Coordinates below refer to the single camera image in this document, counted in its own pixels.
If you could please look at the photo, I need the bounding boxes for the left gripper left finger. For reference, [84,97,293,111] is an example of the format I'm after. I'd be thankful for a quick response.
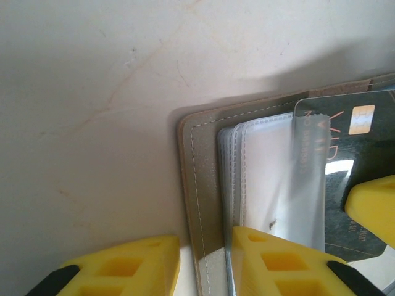
[29,234,181,296]

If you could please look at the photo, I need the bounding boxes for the black VIP credit card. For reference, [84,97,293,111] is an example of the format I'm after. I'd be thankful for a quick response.
[291,89,395,263]

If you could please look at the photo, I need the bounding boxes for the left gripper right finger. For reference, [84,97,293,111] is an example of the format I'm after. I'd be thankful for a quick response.
[231,226,388,296]

